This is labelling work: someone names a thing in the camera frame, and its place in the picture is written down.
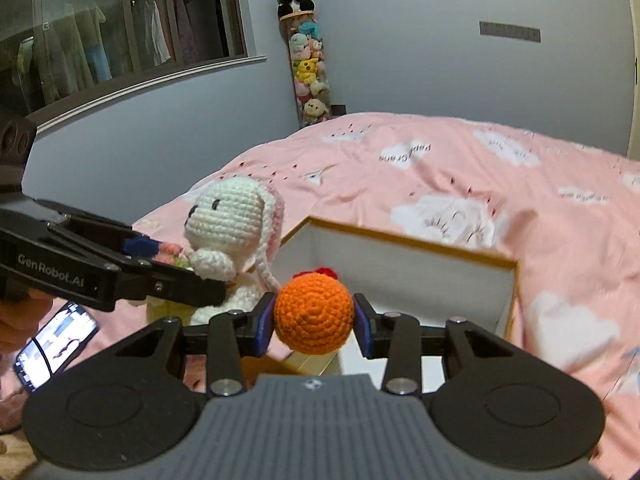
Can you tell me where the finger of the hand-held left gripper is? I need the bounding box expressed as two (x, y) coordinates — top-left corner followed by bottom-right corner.
(35, 199), (162, 261)
(112, 259), (227, 312)

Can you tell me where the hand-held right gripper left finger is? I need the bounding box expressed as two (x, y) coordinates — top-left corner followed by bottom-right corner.
(115, 292), (277, 396)

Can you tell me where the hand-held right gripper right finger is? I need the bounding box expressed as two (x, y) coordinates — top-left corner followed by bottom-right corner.
(352, 292), (522, 395)

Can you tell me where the orange crochet ball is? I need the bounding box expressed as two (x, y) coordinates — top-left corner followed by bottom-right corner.
(273, 266), (357, 357)

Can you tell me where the orange box with white inside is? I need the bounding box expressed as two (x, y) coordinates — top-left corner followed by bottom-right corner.
(269, 215), (519, 377)

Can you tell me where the white crochet bunny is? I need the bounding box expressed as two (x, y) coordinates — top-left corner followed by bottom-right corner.
(144, 176), (287, 327)

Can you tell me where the person's left hand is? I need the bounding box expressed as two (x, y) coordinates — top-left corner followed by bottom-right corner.
(0, 288), (55, 357)

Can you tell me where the black smartphone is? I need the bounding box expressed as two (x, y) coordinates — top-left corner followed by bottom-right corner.
(14, 300), (99, 394)

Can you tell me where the pink printed bed blanket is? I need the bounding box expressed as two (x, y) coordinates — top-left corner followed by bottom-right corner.
(0, 111), (640, 463)

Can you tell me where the dark window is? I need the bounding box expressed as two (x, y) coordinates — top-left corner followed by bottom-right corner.
(0, 0), (249, 122)

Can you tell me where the clear tube of plush toys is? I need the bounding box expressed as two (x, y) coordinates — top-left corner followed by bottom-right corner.
(279, 9), (334, 129)

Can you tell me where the grey wall socket strip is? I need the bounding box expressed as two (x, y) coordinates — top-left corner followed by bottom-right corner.
(478, 20), (542, 43)

